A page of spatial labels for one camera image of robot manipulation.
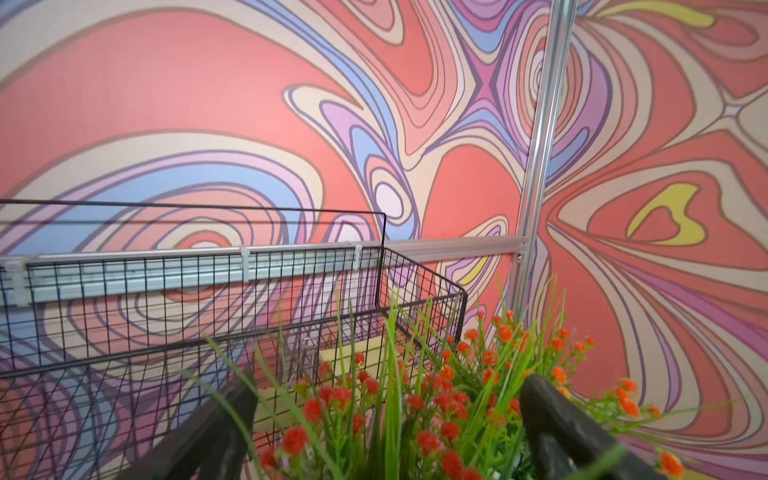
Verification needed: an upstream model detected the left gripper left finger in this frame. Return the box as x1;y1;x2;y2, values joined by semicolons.
118;371;259;479

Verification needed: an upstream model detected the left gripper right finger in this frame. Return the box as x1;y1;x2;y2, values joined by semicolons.
519;374;663;480

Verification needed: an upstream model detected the orange flower pot front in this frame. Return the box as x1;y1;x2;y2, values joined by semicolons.
443;281;745;480

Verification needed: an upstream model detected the red flower pot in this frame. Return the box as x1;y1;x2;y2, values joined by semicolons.
185;287;523;480

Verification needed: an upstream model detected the yellow sponge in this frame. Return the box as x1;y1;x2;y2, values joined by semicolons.
253;337;385;435

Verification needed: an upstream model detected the black wire basket back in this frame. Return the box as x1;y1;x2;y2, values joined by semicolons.
1;199;467;479

